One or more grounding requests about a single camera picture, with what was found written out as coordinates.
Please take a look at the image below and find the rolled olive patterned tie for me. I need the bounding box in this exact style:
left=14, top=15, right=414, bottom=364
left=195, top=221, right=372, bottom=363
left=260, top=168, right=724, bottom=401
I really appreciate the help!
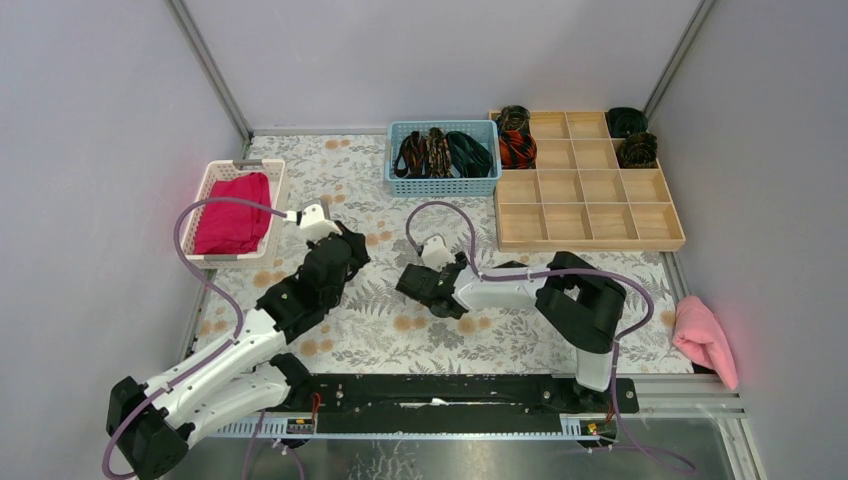
left=616, top=132, right=658, bottom=169

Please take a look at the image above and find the rolled orange black tie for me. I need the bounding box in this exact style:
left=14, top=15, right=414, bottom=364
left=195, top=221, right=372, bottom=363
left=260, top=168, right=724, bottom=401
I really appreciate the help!
left=499, top=130, right=537, bottom=170

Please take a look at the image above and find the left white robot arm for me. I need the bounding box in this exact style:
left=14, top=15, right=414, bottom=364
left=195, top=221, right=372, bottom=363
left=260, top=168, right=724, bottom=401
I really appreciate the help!
left=102, top=221, right=370, bottom=479

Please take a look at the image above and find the red folded cloth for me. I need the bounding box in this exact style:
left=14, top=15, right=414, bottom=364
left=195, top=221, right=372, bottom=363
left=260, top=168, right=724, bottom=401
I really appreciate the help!
left=194, top=173, right=271, bottom=255

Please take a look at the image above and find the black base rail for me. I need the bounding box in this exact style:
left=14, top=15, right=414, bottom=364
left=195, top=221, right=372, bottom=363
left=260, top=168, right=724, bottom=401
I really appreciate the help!
left=272, top=374, right=640, bottom=435

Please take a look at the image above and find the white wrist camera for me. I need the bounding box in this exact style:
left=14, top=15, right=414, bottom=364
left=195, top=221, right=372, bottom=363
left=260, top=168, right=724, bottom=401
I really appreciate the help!
left=285, top=199, right=342, bottom=242
left=419, top=234, right=455, bottom=271

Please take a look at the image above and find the brown striped tie in basket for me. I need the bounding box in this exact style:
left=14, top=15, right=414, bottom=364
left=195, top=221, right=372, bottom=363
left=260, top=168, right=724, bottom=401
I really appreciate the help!
left=393, top=131, right=428, bottom=179

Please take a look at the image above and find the white plastic basket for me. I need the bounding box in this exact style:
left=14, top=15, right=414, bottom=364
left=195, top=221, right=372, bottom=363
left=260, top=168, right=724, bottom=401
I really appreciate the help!
left=178, top=159, right=289, bottom=269

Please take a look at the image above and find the rolled dark striped tie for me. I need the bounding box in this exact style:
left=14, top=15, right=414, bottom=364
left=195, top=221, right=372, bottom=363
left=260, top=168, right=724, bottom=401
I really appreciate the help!
left=495, top=105, right=531, bottom=134

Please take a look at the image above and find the floral table mat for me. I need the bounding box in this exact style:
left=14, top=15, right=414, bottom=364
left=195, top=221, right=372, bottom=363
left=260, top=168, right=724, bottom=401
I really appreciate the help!
left=189, top=135, right=693, bottom=376

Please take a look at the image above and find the wooden compartment tray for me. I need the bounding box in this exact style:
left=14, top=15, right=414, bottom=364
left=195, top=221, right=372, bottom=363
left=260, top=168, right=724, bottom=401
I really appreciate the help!
left=494, top=111, right=686, bottom=252

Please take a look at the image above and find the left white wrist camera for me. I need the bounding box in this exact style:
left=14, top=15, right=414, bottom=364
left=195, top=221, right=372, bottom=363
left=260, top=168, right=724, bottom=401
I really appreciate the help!
left=285, top=199, right=342, bottom=242

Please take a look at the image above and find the rolled dark green tie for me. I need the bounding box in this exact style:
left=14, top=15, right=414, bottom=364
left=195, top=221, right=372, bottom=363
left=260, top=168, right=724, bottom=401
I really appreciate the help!
left=605, top=107, right=648, bottom=138

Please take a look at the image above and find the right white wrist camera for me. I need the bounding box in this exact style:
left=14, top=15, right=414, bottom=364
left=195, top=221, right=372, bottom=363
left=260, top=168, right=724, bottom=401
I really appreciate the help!
left=419, top=234, right=455, bottom=271

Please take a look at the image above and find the pink cloth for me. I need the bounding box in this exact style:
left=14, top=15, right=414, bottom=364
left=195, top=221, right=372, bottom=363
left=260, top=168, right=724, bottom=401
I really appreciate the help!
left=672, top=295, right=739, bottom=390

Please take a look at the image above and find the grey slotted cable duct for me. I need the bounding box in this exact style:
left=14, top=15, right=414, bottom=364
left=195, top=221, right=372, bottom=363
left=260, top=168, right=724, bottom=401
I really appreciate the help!
left=211, top=415, right=604, bottom=443

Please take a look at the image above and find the dark green tie in basket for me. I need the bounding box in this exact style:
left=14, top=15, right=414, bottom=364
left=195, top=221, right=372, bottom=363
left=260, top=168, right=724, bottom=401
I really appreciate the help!
left=446, top=131, right=491, bottom=178

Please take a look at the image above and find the blue plastic basket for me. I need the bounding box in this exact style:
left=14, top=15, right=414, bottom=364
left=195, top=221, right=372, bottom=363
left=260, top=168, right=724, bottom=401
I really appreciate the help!
left=385, top=120, right=502, bottom=197

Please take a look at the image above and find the brown patterned tie in basket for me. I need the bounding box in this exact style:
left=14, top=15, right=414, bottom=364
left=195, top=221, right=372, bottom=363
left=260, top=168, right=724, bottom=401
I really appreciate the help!
left=425, top=127, right=452, bottom=178

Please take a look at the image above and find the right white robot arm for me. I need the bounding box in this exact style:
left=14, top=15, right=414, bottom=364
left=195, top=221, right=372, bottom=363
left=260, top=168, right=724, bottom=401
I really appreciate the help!
left=396, top=252, right=627, bottom=412

